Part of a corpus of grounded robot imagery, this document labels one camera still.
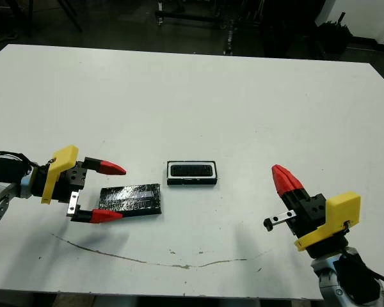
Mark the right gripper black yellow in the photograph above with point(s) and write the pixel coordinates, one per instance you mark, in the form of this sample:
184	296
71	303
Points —
316	217

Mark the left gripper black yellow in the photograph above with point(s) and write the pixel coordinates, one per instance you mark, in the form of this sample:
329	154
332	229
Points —
73	179

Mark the glossy black box lid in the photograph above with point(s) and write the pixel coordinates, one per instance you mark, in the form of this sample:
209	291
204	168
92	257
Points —
134	196

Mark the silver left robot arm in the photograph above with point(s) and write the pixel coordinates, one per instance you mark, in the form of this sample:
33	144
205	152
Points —
0	198

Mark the black box with white insert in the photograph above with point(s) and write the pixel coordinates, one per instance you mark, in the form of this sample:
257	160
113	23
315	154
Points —
192	182

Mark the black slanted metal leg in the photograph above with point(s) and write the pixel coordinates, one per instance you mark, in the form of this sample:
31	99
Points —
72	17

